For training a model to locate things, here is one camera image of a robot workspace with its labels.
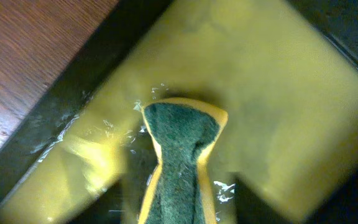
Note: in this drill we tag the black tray with yellow liquid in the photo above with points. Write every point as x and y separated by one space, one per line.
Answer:
84 154

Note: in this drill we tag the green and yellow sponge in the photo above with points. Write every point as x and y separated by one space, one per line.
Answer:
183 132

